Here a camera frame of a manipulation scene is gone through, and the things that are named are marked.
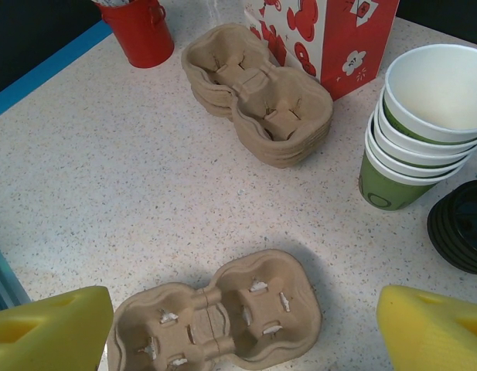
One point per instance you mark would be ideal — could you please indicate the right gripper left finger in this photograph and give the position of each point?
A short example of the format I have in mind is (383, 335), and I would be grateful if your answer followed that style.
(41, 332)

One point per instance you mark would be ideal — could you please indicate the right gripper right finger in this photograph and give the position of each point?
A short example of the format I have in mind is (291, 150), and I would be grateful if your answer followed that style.
(435, 336)

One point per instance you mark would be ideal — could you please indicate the white red printed paper bag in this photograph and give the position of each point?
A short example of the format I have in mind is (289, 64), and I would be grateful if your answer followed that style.
(358, 38)

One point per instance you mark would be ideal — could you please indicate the red metal bucket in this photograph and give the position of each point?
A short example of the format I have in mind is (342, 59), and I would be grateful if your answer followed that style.
(141, 38)

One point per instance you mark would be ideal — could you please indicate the white wrapped straw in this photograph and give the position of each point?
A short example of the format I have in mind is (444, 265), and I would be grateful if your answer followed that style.
(114, 2)

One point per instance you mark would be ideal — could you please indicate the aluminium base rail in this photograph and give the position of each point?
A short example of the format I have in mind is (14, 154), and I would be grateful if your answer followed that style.
(2, 278)

